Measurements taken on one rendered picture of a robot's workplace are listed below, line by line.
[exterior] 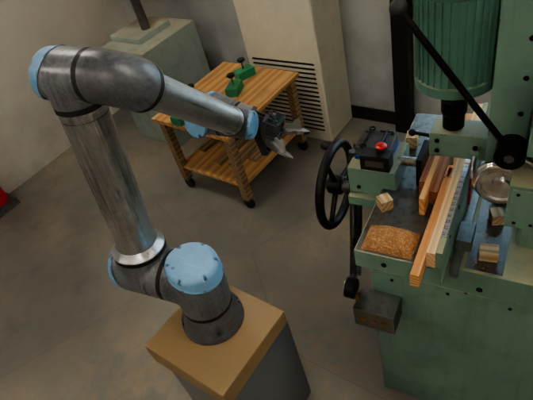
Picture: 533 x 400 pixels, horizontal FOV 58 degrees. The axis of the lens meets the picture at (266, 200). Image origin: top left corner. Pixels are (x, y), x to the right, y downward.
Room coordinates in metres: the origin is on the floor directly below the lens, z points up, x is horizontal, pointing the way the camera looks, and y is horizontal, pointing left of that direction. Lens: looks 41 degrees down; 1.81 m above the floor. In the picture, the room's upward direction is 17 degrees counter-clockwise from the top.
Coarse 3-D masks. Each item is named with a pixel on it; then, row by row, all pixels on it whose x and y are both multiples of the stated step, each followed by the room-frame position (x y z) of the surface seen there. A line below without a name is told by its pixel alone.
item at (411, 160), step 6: (426, 144) 0.96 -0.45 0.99; (420, 150) 0.95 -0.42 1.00; (426, 150) 0.95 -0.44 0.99; (402, 156) 0.98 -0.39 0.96; (420, 156) 0.92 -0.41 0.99; (426, 156) 0.95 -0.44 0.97; (402, 162) 0.97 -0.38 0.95; (408, 162) 0.96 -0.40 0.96; (414, 162) 0.95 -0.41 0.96; (420, 162) 0.91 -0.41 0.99; (426, 162) 0.95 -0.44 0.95; (420, 168) 0.91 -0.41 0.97; (420, 174) 0.91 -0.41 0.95
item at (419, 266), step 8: (456, 160) 0.93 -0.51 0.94; (448, 168) 0.91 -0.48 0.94; (448, 184) 0.85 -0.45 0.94; (440, 192) 0.83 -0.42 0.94; (440, 200) 0.81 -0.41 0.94; (440, 208) 0.78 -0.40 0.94; (432, 216) 0.77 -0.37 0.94; (432, 224) 0.74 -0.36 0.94; (424, 232) 0.73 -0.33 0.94; (432, 232) 0.72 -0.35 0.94; (424, 240) 0.70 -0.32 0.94; (424, 248) 0.68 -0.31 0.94; (416, 256) 0.67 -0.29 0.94; (424, 256) 0.66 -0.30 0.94; (416, 264) 0.64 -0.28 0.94; (424, 264) 0.65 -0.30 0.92; (416, 272) 0.62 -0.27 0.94; (416, 280) 0.62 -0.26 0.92
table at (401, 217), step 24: (432, 120) 1.18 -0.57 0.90; (408, 168) 1.00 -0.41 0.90; (384, 192) 0.93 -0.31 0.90; (408, 192) 0.91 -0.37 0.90; (384, 216) 0.85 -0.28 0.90; (408, 216) 0.82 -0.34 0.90; (360, 240) 0.79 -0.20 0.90; (360, 264) 0.76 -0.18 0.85; (384, 264) 0.72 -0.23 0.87; (408, 264) 0.69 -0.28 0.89
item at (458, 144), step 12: (468, 120) 0.92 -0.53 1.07; (432, 132) 0.91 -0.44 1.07; (444, 132) 0.90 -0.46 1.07; (456, 132) 0.89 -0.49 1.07; (468, 132) 0.87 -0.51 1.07; (480, 132) 0.86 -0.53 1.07; (432, 144) 0.91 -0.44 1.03; (444, 144) 0.89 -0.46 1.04; (456, 144) 0.87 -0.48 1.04; (468, 144) 0.86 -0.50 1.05; (480, 144) 0.84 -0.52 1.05; (456, 156) 0.87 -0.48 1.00; (468, 156) 0.86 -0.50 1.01; (480, 156) 0.84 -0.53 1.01
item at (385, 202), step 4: (376, 196) 0.90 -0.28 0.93; (380, 196) 0.89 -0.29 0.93; (384, 196) 0.89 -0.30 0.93; (388, 196) 0.88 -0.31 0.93; (380, 200) 0.88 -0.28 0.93; (384, 200) 0.87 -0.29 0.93; (388, 200) 0.87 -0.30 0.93; (392, 200) 0.87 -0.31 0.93; (380, 204) 0.87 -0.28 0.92; (384, 204) 0.86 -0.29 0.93; (388, 204) 0.86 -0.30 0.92; (392, 204) 0.87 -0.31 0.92; (380, 208) 0.87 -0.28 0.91; (384, 208) 0.86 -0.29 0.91; (388, 208) 0.86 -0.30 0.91; (392, 208) 0.87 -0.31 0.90
